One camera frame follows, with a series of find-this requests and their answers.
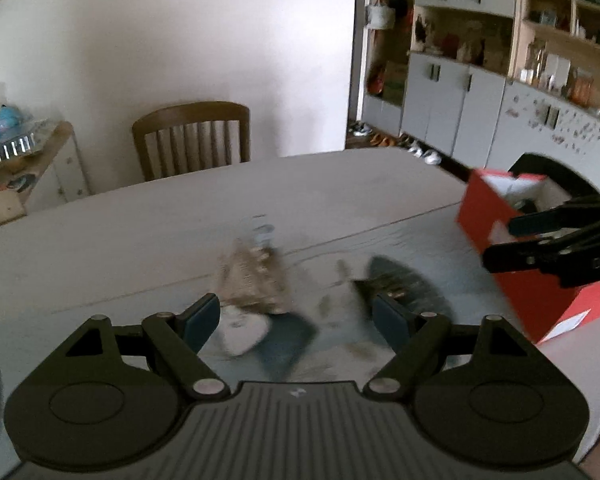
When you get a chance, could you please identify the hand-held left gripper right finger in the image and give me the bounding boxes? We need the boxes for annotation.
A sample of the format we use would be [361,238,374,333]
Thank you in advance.
[362,294,546,396]

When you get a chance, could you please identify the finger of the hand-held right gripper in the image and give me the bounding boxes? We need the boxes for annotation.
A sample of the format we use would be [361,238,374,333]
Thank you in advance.
[481,227,600,288]
[508,194,600,237]

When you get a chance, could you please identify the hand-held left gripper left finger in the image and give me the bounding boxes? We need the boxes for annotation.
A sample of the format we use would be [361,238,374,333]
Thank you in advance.
[45,294,231,401]

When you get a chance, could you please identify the red cardboard shoe box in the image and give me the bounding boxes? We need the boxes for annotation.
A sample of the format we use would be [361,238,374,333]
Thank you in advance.
[455,169,600,345]

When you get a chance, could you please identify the small white rounded object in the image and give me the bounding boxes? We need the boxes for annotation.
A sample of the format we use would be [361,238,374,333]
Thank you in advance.
[215,307,273,358]

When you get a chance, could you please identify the white marble desktop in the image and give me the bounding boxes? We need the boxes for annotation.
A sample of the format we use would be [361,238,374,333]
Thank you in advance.
[0,147,600,480]

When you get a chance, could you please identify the pair of white shoes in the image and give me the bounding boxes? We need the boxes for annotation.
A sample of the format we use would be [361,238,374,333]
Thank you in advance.
[407,142,443,166]

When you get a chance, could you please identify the orange box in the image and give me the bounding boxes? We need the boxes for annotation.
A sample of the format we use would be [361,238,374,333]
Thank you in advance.
[570,72,593,106]

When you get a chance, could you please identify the low white side cabinet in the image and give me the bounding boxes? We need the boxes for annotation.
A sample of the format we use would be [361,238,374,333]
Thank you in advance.
[0,120,91,233]

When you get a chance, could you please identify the brown wooden chair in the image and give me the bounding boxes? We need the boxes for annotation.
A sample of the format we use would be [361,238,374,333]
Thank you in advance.
[131,101,251,182]

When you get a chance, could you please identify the clear dish rack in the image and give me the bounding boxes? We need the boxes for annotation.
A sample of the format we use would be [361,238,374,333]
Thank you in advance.
[0,119,53,168]

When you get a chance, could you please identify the white tote bag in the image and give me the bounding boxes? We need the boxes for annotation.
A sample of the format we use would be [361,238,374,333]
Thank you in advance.
[366,0,396,31]

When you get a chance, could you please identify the blue globe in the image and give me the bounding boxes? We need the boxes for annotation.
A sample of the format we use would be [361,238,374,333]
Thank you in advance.
[0,104,21,141]

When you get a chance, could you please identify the white and wood wall cabinet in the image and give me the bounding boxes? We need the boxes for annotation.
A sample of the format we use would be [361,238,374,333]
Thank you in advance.
[360,0,600,196]

